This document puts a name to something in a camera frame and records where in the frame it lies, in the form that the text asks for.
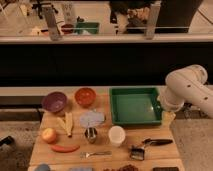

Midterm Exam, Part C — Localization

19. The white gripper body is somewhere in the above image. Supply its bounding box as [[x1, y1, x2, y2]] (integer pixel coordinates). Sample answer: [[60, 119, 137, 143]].
[[159, 93, 183, 112]]

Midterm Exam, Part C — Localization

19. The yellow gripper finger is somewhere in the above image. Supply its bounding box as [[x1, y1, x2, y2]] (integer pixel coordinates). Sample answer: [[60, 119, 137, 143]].
[[162, 111, 176, 126]]

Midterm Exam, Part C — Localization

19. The light blue towel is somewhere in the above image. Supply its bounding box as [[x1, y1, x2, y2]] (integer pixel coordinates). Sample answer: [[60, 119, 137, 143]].
[[79, 111, 105, 128]]

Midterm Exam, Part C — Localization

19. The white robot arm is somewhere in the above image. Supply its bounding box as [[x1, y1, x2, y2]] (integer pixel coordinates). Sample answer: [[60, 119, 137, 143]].
[[158, 64, 213, 119]]

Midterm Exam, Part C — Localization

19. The green plastic tray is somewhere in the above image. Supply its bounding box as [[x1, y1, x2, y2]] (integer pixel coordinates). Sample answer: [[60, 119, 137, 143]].
[[109, 87, 163, 125]]

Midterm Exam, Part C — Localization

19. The dark brown block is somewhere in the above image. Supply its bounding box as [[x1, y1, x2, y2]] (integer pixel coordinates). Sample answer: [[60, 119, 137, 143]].
[[152, 167, 179, 171]]

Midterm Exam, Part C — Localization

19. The white plastic cup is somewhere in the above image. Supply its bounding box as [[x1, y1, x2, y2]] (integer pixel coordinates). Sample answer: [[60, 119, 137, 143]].
[[108, 126, 126, 147]]

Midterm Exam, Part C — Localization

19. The red berries cluster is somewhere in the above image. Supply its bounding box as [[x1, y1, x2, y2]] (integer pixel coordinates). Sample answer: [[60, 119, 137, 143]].
[[103, 164, 139, 171]]

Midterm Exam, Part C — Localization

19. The small metal cup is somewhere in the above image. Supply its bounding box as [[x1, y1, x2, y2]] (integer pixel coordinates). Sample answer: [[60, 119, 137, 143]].
[[85, 127, 97, 144]]

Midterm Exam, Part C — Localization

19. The silver fork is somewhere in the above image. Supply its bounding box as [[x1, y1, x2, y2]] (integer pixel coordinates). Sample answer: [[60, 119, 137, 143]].
[[80, 151, 112, 158]]

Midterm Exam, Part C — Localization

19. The orange bowl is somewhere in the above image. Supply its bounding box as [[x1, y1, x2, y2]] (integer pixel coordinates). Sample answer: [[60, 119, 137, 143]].
[[74, 87, 96, 108]]

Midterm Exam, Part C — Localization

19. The purple bowl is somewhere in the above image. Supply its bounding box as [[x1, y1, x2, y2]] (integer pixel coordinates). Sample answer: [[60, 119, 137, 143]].
[[41, 92, 68, 113]]

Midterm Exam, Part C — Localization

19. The red yellow apple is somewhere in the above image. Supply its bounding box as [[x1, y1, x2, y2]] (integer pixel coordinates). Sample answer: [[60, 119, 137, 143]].
[[41, 128, 57, 143]]

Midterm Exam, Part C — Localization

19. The blue ball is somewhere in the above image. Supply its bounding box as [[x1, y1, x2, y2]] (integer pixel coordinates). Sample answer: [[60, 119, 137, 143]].
[[34, 164, 51, 171]]

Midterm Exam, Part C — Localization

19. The black object on floor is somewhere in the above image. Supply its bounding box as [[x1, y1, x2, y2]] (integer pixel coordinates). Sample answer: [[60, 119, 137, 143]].
[[0, 136, 15, 147]]

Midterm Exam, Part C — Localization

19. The right metal post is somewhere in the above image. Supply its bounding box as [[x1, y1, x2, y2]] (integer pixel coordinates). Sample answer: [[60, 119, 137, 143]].
[[145, 1, 161, 39]]

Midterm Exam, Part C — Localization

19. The metal post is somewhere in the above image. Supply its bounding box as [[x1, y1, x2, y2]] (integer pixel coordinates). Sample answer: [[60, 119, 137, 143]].
[[43, 6, 61, 41], [145, 1, 161, 39]]

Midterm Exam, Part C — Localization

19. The left metal post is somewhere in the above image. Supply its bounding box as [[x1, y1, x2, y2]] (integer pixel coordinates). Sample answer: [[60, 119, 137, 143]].
[[43, 6, 61, 41]]

